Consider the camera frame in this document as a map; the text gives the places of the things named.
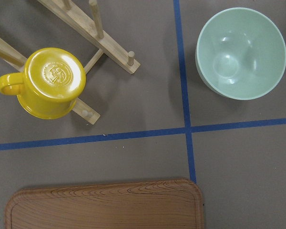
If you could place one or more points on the wooden cutting board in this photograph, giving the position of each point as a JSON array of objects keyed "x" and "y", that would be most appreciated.
[{"x": 161, "y": 204}]

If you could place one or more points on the yellow mug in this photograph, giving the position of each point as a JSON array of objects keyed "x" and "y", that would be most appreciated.
[{"x": 48, "y": 86}]

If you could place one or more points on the green bowl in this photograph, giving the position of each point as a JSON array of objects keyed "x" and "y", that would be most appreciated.
[{"x": 240, "y": 54}]

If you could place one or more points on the wooden drying rack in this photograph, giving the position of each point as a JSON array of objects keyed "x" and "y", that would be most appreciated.
[{"x": 90, "y": 28}]

